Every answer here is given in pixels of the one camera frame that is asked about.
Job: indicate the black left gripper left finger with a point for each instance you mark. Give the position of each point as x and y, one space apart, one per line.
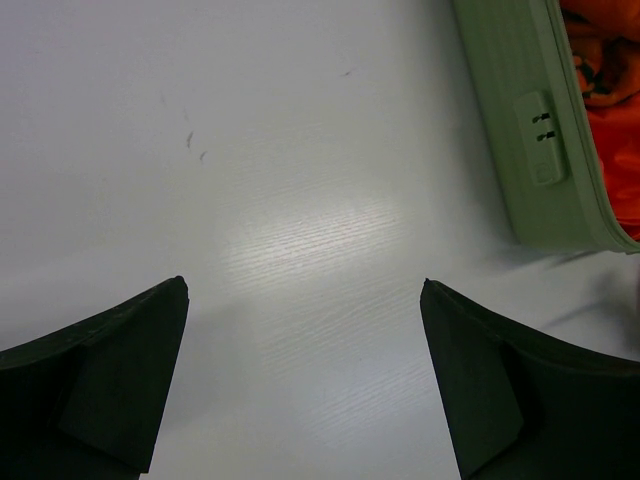
87 401

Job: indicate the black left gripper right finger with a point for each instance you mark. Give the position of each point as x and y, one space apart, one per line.
521 404

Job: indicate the green suitcase blue lining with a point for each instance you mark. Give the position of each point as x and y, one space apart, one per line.
520 61

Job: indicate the plain orange cloth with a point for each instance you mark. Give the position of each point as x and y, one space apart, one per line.
615 132

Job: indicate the orange black patterned cloth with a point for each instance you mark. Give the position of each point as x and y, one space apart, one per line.
604 41

